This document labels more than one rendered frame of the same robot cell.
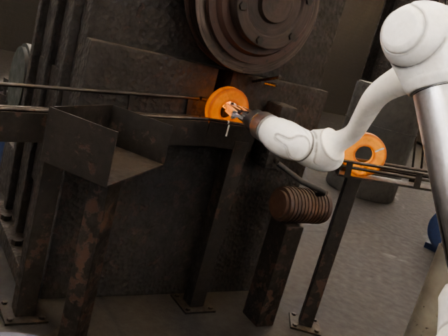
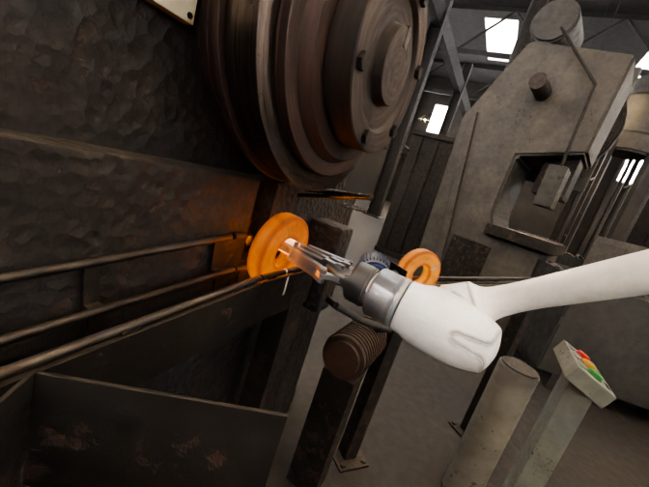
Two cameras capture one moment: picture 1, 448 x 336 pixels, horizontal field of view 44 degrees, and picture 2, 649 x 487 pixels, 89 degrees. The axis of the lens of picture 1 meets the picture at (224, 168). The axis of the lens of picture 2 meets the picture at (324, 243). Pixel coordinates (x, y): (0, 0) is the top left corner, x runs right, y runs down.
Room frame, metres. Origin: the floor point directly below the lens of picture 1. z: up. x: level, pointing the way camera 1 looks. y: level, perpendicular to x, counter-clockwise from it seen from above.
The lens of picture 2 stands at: (1.28, 0.30, 0.93)
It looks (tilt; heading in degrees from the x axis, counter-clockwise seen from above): 13 degrees down; 329
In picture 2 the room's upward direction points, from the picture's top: 17 degrees clockwise
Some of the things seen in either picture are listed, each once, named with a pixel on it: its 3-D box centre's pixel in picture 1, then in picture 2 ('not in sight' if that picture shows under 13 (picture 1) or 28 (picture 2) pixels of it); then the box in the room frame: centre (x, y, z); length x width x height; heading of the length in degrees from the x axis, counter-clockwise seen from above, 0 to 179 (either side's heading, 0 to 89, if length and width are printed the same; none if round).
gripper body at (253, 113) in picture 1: (253, 119); (349, 277); (1.74, -0.05, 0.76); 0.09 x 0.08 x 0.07; 34
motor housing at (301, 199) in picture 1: (285, 255); (335, 402); (1.95, -0.31, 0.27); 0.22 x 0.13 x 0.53; 124
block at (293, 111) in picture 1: (273, 135); (319, 264); (2.02, -0.14, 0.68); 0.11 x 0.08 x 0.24; 34
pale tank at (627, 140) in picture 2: not in sight; (607, 188); (5.06, -8.43, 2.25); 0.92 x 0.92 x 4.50
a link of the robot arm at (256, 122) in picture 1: (265, 127); (385, 296); (1.68, -0.09, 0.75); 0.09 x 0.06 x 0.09; 124
